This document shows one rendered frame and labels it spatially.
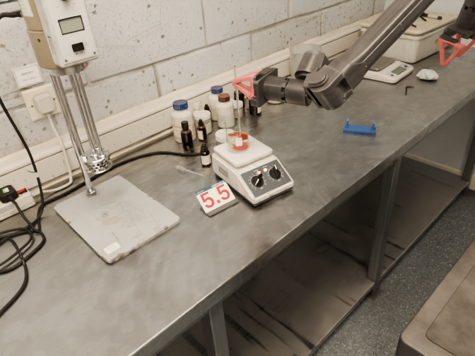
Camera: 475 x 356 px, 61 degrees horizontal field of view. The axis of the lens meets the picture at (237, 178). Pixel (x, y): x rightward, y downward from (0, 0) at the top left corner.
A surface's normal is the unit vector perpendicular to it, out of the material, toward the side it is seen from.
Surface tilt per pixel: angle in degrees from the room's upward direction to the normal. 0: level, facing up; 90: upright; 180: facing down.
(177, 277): 0
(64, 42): 90
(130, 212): 0
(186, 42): 90
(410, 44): 94
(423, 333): 0
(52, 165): 90
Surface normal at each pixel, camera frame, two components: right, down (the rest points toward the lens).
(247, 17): 0.69, 0.36
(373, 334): -0.07, -0.83
